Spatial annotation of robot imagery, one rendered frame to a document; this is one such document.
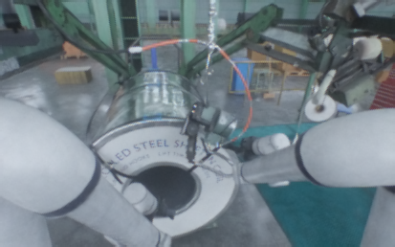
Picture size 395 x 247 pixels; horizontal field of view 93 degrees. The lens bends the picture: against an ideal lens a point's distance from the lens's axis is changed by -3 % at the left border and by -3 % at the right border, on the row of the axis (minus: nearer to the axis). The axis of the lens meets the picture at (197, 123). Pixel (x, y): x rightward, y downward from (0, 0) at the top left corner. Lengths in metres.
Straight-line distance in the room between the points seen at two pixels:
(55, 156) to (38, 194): 0.05
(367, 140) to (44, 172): 0.43
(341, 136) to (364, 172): 0.06
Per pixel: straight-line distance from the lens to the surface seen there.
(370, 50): 1.40
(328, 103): 1.32
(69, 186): 0.33
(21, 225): 0.51
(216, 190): 1.60
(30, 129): 0.32
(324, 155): 0.37
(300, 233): 2.49
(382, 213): 0.51
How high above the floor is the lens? 1.89
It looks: 28 degrees down
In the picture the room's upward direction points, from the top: 1 degrees clockwise
